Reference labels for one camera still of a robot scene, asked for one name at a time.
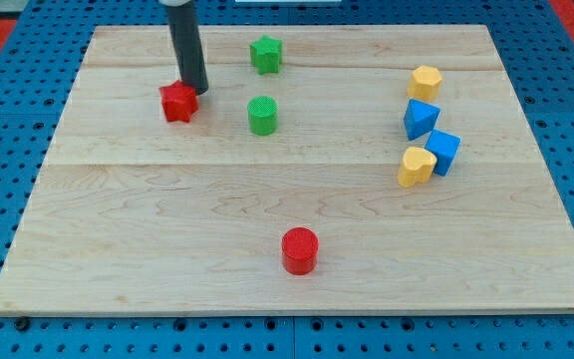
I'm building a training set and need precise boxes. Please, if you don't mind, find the red cylinder block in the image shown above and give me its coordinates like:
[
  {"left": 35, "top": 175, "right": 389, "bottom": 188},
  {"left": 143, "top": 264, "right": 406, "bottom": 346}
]
[{"left": 281, "top": 227, "right": 319, "bottom": 275}]

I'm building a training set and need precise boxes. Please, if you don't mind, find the yellow hexagon block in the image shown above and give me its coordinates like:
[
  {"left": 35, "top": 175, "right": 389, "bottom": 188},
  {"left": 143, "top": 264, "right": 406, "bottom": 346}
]
[{"left": 407, "top": 65, "right": 442, "bottom": 103}]

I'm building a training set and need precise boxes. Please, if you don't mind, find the green star block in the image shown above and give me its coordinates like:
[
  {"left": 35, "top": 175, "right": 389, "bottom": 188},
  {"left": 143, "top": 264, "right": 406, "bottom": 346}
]
[{"left": 249, "top": 35, "right": 283, "bottom": 75}]

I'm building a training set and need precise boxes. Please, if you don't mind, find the blue triangle block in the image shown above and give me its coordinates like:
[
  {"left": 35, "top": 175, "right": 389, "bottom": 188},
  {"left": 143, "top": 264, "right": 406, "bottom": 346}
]
[{"left": 404, "top": 99, "right": 440, "bottom": 141}]

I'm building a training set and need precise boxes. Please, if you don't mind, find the blue cube block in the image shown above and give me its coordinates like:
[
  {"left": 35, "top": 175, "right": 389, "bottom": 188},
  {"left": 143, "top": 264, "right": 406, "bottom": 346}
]
[{"left": 425, "top": 130, "right": 461, "bottom": 177}]

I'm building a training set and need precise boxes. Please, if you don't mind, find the red star block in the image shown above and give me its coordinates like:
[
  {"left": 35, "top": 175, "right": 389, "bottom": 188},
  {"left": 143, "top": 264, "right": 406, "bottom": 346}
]
[{"left": 158, "top": 81, "right": 199, "bottom": 123}]

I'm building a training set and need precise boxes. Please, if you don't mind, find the light wooden board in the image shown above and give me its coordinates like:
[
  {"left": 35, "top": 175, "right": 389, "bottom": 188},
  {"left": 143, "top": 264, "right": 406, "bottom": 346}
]
[{"left": 0, "top": 25, "right": 574, "bottom": 317}]

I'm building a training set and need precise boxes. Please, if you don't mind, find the green cylinder block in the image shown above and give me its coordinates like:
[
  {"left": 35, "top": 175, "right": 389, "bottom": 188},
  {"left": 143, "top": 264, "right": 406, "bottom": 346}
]
[{"left": 247, "top": 96, "right": 278, "bottom": 136}]

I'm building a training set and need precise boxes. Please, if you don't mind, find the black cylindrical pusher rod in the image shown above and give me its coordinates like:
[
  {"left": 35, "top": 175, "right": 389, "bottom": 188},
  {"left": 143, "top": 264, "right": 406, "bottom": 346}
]
[{"left": 164, "top": 0, "right": 209, "bottom": 95}]

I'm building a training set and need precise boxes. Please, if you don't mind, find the yellow heart block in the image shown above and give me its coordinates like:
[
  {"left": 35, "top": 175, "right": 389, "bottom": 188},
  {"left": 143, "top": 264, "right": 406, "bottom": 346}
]
[{"left": 398, "top": 147, "right": 437, "bottom": 187}]

